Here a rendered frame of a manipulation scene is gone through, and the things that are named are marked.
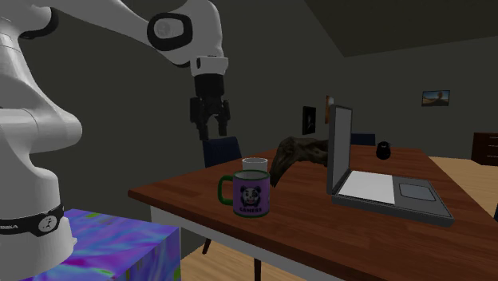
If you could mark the orange wall picture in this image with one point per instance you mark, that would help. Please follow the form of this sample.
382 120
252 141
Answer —
328 111

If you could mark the dark brown chest of drawers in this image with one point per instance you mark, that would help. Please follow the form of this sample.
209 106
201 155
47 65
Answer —
486 149

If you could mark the dark brown driftwood piece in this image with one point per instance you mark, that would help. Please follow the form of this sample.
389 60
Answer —
295 149

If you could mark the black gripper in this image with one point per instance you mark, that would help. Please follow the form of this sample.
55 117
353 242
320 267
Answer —
209 91

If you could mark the dark wall picture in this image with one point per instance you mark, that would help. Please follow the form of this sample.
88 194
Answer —
309 120

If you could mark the grey open laptop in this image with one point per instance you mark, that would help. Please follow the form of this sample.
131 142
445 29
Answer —
389 194

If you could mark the purple blue patterned robot stand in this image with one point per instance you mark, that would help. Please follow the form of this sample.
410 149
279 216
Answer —
116 245

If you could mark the landscape wall picture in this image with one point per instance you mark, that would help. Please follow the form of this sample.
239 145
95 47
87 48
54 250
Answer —
435 98

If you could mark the small black round figure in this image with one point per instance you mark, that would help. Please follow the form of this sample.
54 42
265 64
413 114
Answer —
383 151

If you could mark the white cup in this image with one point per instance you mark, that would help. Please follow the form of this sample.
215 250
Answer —
255 163

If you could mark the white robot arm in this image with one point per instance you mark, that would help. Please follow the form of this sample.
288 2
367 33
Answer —
27 128

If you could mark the brown wooden table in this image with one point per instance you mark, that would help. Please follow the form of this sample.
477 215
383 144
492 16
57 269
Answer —
311 225

